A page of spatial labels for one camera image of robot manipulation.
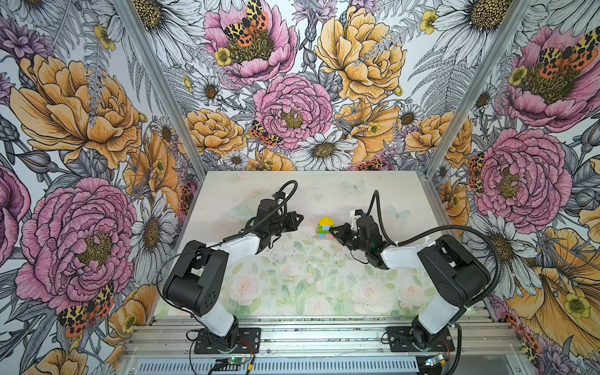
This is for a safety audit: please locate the yellow wood block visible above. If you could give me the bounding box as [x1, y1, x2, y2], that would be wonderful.
[319, 217, 334, 228]

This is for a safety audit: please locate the right corner aluminium post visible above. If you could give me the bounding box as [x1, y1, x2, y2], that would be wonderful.
[424, 0, 533, 180]

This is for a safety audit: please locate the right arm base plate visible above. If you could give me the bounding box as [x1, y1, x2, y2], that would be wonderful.
[386, 326, 456, 353]

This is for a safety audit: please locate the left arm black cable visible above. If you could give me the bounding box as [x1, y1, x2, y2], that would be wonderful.
[155, 180, 299, 320]

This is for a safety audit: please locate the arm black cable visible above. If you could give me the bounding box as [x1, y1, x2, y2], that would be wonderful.
[155, 180, 299, 320]
[366, 189, 503, 375]

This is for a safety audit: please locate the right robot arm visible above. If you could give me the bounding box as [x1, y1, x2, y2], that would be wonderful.
[329, 214, 497, 352]

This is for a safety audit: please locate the corner aluminium post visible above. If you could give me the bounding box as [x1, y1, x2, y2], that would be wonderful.
[115, 1, 207, 183]
[424, 0, 533, 180]

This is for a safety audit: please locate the aluminium rail frame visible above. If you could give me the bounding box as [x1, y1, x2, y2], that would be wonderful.
[123, 311, 520, 359]

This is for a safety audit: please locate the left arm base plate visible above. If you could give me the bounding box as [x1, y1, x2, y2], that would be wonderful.
[193, 327, 262, 355]

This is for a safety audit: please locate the vented metal grille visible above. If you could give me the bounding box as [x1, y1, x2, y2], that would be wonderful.
[129, 356, 419, 374]

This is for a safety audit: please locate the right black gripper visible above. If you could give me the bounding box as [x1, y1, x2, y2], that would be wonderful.
[328, 222, 370, 253]

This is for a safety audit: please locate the left corner aluminium post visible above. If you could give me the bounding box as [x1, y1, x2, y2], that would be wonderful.
[115, 1, 207, 183]

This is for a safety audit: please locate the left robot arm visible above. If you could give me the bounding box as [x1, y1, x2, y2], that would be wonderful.
[162, 198, 304, 353]

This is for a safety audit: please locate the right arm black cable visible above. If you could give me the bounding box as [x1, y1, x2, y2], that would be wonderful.
[366, 189, 503, 375]

